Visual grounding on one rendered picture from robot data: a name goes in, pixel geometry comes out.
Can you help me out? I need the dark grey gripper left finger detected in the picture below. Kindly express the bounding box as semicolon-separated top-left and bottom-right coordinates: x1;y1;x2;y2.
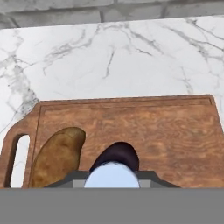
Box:
45;170;91;189

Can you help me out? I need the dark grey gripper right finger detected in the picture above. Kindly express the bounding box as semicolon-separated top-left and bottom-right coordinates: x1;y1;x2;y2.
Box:
136;170;180;189

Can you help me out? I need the pale blue dark-capped condiment bottle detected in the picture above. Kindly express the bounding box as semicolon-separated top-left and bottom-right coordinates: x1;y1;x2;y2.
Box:
83;141;141;189

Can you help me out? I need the brown potato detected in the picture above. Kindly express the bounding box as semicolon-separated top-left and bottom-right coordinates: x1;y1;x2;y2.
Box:
31;126;87;189

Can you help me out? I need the wooden cutting board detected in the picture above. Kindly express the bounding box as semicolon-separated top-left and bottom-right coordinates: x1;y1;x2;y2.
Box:
0;94;224;189

